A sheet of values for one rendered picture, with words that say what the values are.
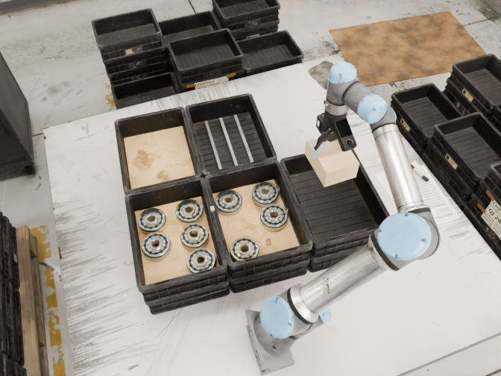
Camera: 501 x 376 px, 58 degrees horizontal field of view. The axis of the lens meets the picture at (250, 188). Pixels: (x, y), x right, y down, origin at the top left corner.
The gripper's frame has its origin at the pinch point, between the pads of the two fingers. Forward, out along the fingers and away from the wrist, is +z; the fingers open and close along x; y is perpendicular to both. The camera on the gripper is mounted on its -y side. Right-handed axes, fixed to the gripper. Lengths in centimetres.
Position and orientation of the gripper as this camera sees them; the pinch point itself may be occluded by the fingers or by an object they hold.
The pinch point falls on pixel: (331, 155)
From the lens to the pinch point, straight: 159.0
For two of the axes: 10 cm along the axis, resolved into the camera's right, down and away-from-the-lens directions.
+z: 0.2, 6.0, 8.0
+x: -9.4, 2.9, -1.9
